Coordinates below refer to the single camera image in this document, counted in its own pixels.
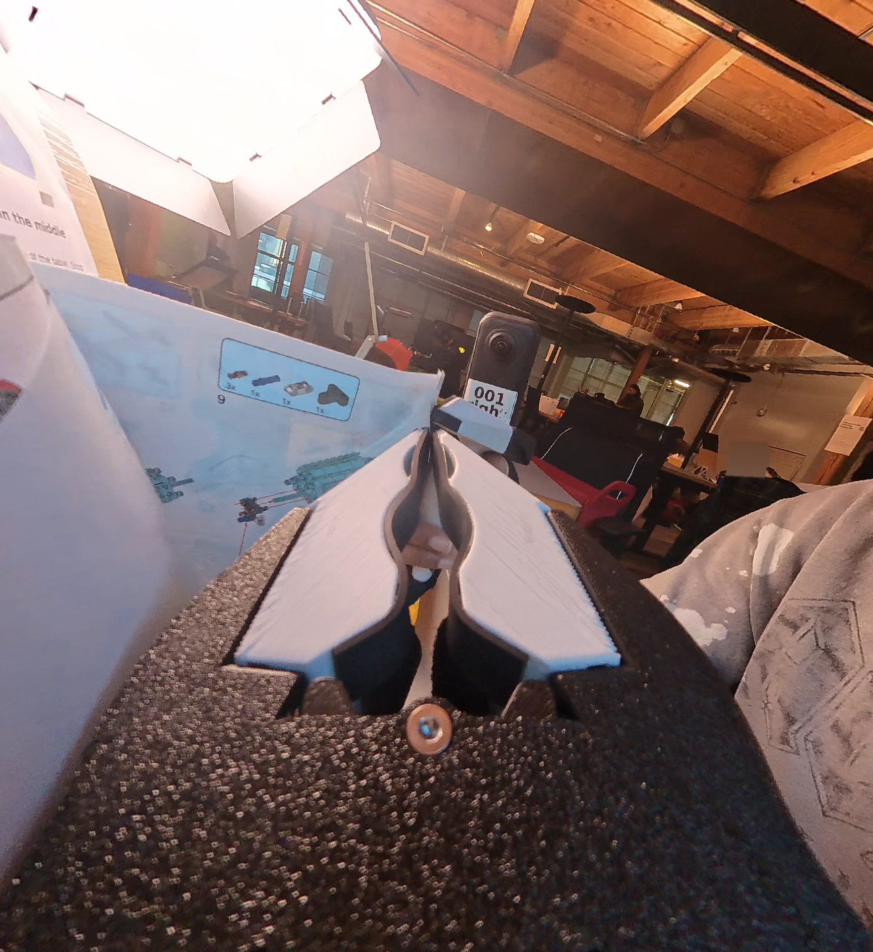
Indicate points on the black office chair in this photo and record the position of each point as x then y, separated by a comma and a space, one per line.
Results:
615, 446

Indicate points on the round black lamp head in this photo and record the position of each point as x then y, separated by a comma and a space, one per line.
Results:
576, 303

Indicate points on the wooden stand board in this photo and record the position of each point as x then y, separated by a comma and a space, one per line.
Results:
90, 216

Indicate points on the person's camo hoodie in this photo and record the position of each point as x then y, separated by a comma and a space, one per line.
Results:
816, 669

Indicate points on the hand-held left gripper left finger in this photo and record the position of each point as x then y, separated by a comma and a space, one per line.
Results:
332, 587

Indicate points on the white light panel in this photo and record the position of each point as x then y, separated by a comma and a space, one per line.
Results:
198, 74
146, 171

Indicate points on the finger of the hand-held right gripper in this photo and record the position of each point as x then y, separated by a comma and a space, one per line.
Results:
485, 428

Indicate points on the red office chair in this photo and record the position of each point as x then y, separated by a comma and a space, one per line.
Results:
585, 491

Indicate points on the building instruction booklet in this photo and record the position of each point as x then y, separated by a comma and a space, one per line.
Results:
72, 558

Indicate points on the printed task sheet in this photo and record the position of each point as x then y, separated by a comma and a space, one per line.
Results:
5, 186

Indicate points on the person's right hand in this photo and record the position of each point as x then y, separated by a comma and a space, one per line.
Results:
429, 547

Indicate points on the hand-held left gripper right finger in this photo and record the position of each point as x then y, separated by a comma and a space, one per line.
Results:
533, 587

